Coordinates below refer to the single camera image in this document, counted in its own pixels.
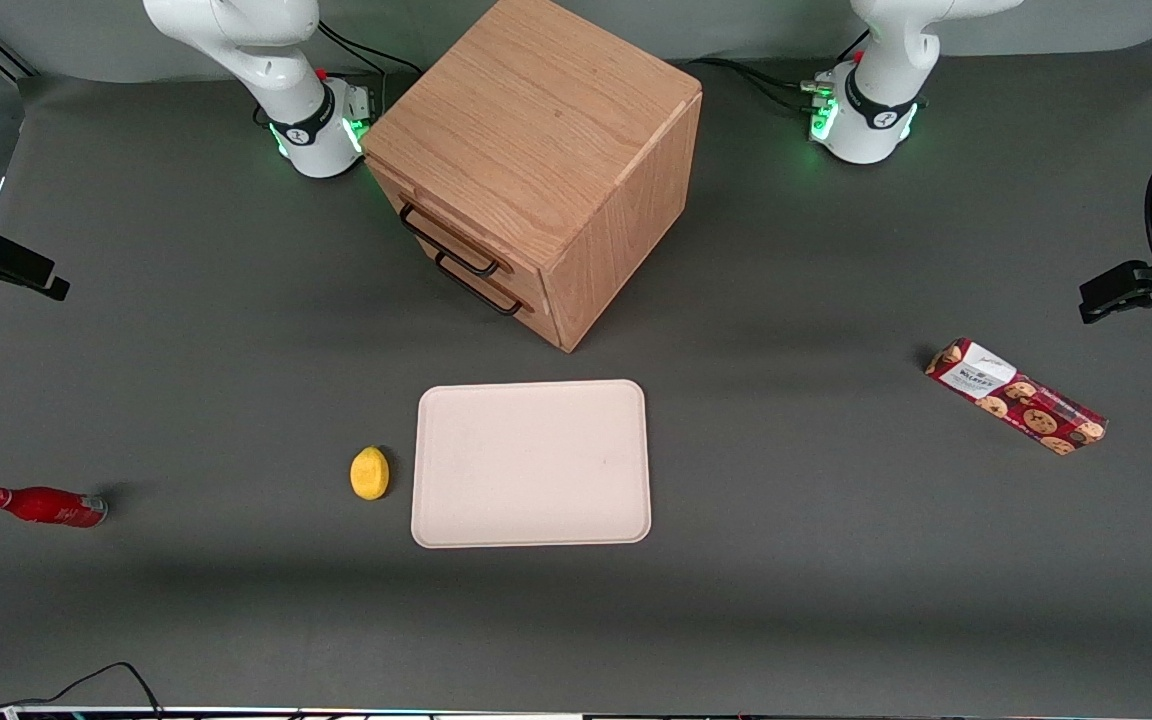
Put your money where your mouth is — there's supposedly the wooden drawer with black handle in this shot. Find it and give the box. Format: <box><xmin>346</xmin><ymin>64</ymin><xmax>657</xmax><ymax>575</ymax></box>
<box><xmin>377</xmin><ymin>185</ymin><xmax>569</xmax><ymax>353</ymax></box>
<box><xmin>364</xmin><ymin>155</ymin><xmax>559</xmax><ymax>313</ymax></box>

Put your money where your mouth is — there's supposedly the wooden drawer cabinet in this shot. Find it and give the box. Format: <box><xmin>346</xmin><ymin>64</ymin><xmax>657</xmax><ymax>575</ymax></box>
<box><xmin>361</xmin><ymin>0</ymin><xmax>704</xmax><ymax>354</ymax></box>

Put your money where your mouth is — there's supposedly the red cookie box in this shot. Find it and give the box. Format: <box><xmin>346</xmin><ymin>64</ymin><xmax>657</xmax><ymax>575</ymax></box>
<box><xmin>925</xmin><ymin>338</ymin><xmax>1109</xmax><ymax>457</ymax></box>

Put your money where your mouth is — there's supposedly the red bottle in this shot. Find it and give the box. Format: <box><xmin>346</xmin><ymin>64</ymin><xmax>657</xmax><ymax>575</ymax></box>
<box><xmin>0</xmin><ymin>486</ymin><xmax>109</xmax><ymax>529</ymax></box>

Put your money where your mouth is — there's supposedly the yellow lemon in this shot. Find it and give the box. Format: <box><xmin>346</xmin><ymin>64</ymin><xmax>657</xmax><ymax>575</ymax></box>
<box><xmin>350</xmin><ymin>446</ymin><xmax>391</xmax><ymax>501</ymax></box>

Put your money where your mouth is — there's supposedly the dark grey table mat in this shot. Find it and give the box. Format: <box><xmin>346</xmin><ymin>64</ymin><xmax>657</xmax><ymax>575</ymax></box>
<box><xmin>0</xmin><ymin>30</ymin><xmax>1152</xmax><ymax>716</ymax></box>

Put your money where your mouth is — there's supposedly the beige rectangular tray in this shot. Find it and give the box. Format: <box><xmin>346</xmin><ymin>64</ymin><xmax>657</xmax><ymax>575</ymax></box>
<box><xmin>411</xmin><ymin>379</ymin><xmax>653</xmax><ymax>550</ymax></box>

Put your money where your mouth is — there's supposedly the black cable at table edge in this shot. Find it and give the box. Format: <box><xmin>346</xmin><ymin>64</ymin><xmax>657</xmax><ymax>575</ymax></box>
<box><xmin>0</xmin><ymin>662</ymin><xmax>165</xmax><ymax>717</ymax></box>

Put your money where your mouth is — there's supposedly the black right arm base cable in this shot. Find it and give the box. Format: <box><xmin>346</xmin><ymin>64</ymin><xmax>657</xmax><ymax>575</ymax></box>
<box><xmin>316</xmin><ymin>20</ymin><xmax>424</xmax><ymax>79</ymax></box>

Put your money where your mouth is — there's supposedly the black arm base cable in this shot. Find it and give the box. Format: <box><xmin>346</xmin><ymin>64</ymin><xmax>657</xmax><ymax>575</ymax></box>
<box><xmin>316</xmin><ymin>20</ymin><xmax>424</xmax><ymax>79</ymax></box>
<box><xmin>701</xmin><ymin>57</ymin><xmax>837</xmax><ymax>113</ymax></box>

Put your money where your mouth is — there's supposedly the black left arm base cable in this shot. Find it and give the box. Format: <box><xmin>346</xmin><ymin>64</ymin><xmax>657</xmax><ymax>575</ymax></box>
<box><xmin>701</xmin><ymin>57</ymin><xmax>837</xmax><ymax>113</ymax></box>

